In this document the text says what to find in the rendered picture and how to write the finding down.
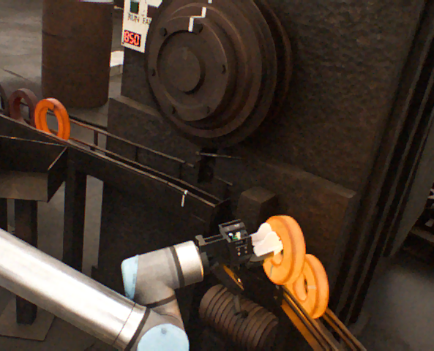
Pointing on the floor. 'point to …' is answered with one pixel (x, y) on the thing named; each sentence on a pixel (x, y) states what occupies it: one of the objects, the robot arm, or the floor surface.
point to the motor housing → (257, 327)
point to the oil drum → (77, 51)
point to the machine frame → (301, 148)
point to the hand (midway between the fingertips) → (282, 242)
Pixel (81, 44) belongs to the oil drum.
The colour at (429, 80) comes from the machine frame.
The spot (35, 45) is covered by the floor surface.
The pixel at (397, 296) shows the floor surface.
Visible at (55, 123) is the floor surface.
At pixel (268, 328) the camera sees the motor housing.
